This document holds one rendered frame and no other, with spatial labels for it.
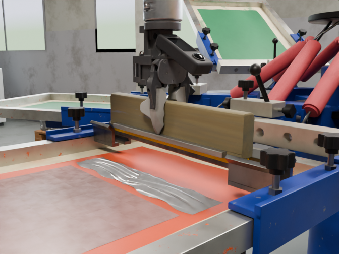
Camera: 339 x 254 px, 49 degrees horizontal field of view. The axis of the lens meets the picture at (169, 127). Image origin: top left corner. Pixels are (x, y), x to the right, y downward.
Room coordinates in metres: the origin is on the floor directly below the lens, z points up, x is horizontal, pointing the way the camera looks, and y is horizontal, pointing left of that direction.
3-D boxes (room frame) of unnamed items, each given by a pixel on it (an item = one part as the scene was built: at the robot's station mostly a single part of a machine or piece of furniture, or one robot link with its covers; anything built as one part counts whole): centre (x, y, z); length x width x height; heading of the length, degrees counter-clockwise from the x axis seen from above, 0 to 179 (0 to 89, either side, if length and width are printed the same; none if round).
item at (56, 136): (0.94, 0.17, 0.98); 0.30 x 0.05 x 0.07; 132
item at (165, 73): (0.74, 0.02, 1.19); 0.09 x 0.08 x 0.12; 42
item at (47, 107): (1.56, 0.23, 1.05); 1.08 x 0.61 x 0.23; 72
